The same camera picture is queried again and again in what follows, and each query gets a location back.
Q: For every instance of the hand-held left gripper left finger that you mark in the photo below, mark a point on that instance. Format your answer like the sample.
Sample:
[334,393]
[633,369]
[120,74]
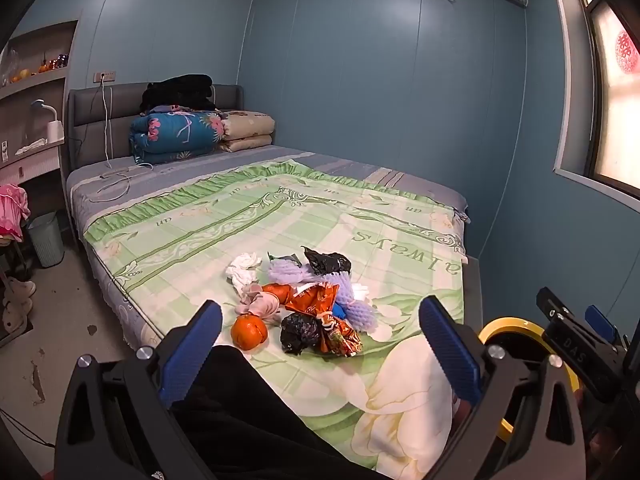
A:
[192,355]

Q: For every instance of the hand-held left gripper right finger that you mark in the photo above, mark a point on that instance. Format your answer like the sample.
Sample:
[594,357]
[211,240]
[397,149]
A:
[450,355]

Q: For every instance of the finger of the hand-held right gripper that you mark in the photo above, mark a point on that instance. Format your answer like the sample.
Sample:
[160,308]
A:
[600,322]
[570,342]

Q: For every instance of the yellow-rimmed black trash bin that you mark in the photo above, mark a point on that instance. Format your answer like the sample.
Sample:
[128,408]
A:
[505,324]

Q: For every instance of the white tissue bundle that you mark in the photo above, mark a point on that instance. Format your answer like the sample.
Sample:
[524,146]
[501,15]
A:
[243,267]

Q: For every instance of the orange snack wrapper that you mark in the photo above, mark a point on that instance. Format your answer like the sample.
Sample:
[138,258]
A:
[320,305]

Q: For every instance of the person's black trouser leg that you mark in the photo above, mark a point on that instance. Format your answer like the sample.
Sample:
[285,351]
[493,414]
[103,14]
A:
[240,420]

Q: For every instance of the purple foam fruit net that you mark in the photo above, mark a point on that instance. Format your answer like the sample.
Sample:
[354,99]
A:
[357,312]
[285,267]

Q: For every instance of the small white tissue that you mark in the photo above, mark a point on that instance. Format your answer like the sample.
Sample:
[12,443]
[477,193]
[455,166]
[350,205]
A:
[361,291]

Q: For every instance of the black plastic bag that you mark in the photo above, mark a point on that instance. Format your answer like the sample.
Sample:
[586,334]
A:
[327,260]
[300,332]

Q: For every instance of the green floral bedsheet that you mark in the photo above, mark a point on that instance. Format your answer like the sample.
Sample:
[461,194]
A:
[260,220]

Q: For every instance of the beige slippers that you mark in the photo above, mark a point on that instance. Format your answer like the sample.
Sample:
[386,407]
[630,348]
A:
[17,302]

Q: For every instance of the pale green waste basket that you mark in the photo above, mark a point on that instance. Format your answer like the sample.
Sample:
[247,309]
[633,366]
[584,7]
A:
[46,240]

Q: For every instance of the bed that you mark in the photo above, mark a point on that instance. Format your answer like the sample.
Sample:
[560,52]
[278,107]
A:
[350,180]

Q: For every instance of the window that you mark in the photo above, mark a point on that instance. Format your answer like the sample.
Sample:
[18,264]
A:
[620,110]

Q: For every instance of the blue floral pillow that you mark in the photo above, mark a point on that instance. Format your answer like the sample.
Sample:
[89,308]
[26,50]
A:
[170,132]

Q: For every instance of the beige folded quilt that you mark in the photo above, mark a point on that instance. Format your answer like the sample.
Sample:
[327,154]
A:
[247,130]

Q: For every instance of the pink garment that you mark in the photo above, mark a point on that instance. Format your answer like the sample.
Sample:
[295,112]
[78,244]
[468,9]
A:
[11,207]

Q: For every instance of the grey padded headboard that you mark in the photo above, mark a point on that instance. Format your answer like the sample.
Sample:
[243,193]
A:
[90,115]

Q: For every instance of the white desk lamp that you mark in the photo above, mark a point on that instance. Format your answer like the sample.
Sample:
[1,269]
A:
[54,130]

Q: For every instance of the black clothes pile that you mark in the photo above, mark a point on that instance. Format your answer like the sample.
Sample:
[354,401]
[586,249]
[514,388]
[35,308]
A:
[177,91]

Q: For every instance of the red window decal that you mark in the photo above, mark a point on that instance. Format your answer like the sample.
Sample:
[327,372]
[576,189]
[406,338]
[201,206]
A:
[627,52]

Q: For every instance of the small shelf ornaments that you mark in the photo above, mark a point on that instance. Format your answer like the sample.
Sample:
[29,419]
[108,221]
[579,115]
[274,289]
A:
[52,64]

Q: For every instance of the fruit on shelf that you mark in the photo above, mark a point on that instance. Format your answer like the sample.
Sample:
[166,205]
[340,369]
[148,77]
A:
[20,76]

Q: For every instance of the wall socket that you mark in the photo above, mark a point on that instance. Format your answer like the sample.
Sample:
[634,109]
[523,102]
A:
[104,77]

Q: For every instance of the grey wall shelf unit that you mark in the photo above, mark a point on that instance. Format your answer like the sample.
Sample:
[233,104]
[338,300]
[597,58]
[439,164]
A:
[35,87]

